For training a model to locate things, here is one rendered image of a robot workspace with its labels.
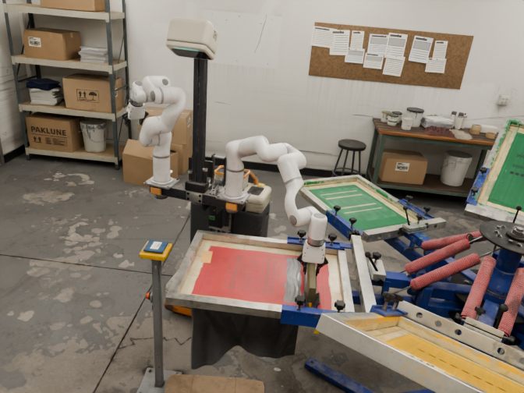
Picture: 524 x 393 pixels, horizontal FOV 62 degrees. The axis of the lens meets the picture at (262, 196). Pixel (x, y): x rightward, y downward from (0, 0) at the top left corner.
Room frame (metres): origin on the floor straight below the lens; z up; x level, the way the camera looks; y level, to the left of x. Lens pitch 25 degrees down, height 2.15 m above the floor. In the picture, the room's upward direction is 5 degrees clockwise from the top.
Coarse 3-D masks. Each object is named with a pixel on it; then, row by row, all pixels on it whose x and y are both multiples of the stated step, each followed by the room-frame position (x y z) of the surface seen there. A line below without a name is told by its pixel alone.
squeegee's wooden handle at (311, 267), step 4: (308, 264) 1.71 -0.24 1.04; (312, 264) 1.68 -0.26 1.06; (308, 268) 1.68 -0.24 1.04; (312, 268) 1.65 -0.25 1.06; (308, 272) 1.65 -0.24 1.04; (312, 272) 1.62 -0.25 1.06; (308, 276) 1.62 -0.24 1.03; (312, 276) 1.59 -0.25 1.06; (308, 280) 1.60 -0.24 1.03; (312, 280) 1.56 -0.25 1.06; (308, 284) 1.57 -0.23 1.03; (312, 284) 1.53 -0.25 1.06; (308, 288) 1.54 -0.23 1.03; (312, 288) 1.50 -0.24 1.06; (308, 292) 1.51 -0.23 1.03; (312, 292) 1.50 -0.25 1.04; (308, 296) 1.50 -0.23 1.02; (312, 296) 1.50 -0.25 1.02; (308, 300) 1.50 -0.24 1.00; (312, 300) 1.50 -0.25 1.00
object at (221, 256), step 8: (216, 248) 1.92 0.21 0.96; (224, 248) 1.92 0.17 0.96; (216, 256) 1.84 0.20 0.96; (224, 256) 1.85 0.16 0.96; (256, 256) 1.88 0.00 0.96; (264, 256) 1.88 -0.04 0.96; (272, 256) 1.89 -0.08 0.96; (280, 256) 1.90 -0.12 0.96; (288, 256) 1.90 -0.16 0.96; (296, 256) 1.91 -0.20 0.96; (208, 264) 1.76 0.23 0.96; (216, 264) 1.77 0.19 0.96; (224, 264) 1.77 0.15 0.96; (280, 264) 1.82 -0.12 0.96; (280, 272) 1.75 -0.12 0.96; (320, 272) 1.78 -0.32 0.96; (328, 272) 1.79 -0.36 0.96; (320, 280) 1.72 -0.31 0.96
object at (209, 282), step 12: (204, 276) 1.66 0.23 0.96; (216, 276) 1.67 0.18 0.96; (204, 288) 1.58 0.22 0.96; (216, 288) 1.59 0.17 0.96; (276, 288) 1.62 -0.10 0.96; (300, 288) 1.64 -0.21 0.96; (324, 288) 1.66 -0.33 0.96; (252, 300) 1.52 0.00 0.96; (264, 300) 1.53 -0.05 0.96; (276, 300) 1.54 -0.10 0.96; (324, 300) 1.57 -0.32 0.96
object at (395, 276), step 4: (388, 272) 1.70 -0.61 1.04; (392, 272) 1.71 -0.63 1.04; (396, 272) 1.71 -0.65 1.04; (388, 276) 1.67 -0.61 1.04; (392, 276) 1.67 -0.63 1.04; (396, 276) 1.68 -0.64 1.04; (400, 276) 1.68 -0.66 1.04; (404, 276) 1.68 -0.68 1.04; (372, 280) 1.66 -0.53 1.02; (388, 280) 1.66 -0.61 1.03; (392, 280) 1.65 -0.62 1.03; (396, 280) 1.65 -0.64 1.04; (400, 280) 1.65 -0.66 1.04; (404, 280) 1.65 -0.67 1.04; (408, 280) 1.65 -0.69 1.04; (372, 284) 1.66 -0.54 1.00; (376, 284) 1.66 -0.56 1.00; (392, 284) 1.65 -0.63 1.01; (396, 284) 1.65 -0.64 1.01; (400, 284) 1.65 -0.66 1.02; (404, 284) 1.65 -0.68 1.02; (396, 288) 1.65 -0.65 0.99; (400, 288) 1.65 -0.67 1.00
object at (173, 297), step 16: (224, 240) 1.98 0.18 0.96; (240, 240) 1.98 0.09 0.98; (256, 240) 1.97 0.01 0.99; (272, 240) 1.99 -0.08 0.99; (192, 256) 1.77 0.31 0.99; (176, 288) 1.51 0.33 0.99; (176, 304) 1.45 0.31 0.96; (192, 304) 1.44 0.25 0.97; (208, 304) 1.44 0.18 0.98; (224, 304) 1.44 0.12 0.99; (240, 304) 1.44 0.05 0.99; (256, 304) 1.45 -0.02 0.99; (352, 304) 1.51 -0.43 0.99
